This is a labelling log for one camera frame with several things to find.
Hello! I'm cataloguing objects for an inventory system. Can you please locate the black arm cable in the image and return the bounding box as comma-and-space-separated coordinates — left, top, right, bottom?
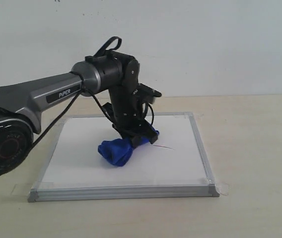
29, 36, 156, 154

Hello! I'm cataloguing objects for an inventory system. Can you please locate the white board with aluminium frame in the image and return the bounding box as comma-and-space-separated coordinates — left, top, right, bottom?
28, 112, 219, 202

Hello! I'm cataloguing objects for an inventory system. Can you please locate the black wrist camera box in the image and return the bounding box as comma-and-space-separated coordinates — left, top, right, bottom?
134, 83, 162, 104

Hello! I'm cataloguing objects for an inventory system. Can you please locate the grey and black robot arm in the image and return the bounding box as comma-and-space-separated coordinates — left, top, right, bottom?
0, 51, 161, 176

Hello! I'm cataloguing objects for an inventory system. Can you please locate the clear tape corner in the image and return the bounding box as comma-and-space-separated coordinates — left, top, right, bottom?
10, 183, 32, 197
215, 182, 229, 196

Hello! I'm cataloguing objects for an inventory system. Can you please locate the blue cloth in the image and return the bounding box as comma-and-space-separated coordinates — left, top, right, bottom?
97, 126, 160, 168

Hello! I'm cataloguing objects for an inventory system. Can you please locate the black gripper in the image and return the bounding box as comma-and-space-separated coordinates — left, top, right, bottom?
102, 101, 159, 148

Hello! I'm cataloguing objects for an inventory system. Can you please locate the clear tape front right corner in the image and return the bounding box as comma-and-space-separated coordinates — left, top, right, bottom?
215, 182, 229, 196

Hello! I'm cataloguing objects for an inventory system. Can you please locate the clear tape front left corner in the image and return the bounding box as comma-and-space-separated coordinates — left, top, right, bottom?
10, 183, 32, 197

